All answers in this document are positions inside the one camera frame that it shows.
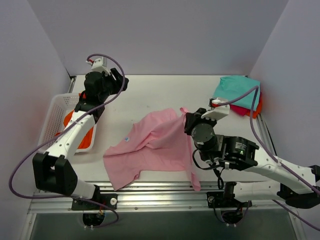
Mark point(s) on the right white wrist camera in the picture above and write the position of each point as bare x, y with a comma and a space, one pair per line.
217, 110

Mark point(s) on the pink t shirt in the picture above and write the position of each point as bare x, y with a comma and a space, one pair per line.
156, 143

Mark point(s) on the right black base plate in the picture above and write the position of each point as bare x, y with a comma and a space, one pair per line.
215, 199

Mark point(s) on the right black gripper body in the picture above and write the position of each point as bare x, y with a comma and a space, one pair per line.
189, 122

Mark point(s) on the orange folded t shirt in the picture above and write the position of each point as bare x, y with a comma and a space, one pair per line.
258, 108

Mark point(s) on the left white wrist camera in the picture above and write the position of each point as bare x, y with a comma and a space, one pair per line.
99, 65

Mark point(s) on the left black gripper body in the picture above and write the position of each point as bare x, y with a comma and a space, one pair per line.
113, 81

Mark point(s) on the orange t shirt in basket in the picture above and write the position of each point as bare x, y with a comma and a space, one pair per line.
66, 104

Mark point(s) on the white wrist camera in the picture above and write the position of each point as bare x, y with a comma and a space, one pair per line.
99, 65
217, 110

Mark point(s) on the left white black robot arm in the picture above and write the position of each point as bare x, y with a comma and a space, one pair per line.
52, 169

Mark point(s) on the aluminium rail frame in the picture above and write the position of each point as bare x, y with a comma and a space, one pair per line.
157, 191

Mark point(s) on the teal folded t shirt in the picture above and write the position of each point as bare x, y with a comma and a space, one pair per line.
234, 86

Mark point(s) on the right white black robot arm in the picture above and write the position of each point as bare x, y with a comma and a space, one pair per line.
286, 182

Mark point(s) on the white plastic basket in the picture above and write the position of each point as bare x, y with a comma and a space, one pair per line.
49, 126

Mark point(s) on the magenta folded t shirt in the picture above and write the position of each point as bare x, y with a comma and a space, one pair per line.
241, 110

